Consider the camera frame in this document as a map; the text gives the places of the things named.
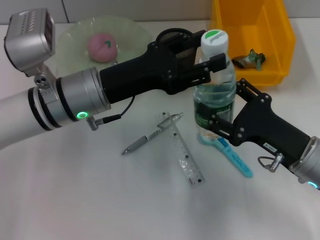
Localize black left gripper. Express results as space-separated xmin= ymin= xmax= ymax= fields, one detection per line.
xmin=99 ymin=29 xmax=206 ymax=105

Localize clear green-label water bottle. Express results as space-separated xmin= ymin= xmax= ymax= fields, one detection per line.
xmin=192 ymin=29 xmax=238 ymax=146

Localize pink toy peach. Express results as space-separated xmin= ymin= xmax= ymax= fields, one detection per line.
xmin=86 ymin=33 xmax=118 ymax=63

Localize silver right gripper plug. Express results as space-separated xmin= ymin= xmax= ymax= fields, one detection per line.
xmin=268 ymin=152 xmax=285 ymax=173

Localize black mesh pen holder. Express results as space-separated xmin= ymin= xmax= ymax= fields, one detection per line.
xmin=155 ymin=27 xmax=201 ymax=61

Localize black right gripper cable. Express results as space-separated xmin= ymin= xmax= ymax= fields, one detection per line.
xmin=257 ymin=156 xmax=273 ymax=166

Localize yellow plastic bin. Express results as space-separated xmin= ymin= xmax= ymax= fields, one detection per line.
xmin=208 ymin=0 xmax=296 ymax=91

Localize grey white ballpoint pen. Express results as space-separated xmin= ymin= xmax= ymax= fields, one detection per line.
xmin=121 ymin=112 xmax=185 ymax=156

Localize pale green glass fruit plate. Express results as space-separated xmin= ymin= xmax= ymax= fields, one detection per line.
xmin=53 ymin=15 xmax=154 ymax=76

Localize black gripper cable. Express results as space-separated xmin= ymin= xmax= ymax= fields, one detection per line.
xmin=86 ymin=94 xmax=136 ymax=131
xmin=257 ymin=156 xmax=273 ymax=166

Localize blue scissors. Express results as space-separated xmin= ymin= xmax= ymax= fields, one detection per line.
xmin=199 ymin=136 xmax=254 ymax=179

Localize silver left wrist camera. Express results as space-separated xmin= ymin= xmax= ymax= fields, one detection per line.
xmin=3 ymin=7 xmax=60 ymax=103

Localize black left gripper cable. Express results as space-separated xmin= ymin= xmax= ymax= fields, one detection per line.
xmin=86 ymin=94 xmax=136 ymax=131

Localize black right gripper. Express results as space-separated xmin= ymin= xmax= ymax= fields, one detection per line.
xmin=208 ymin=78 xmax=311 ymax=166

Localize clear plastic ruler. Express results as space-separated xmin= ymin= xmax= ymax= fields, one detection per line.
xmin=154 ymin=111 xmax=206 ymax=189

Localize green plastic wrapper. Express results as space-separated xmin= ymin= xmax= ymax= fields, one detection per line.
xmin=231 ymin=49 xmax=267 ymax=71

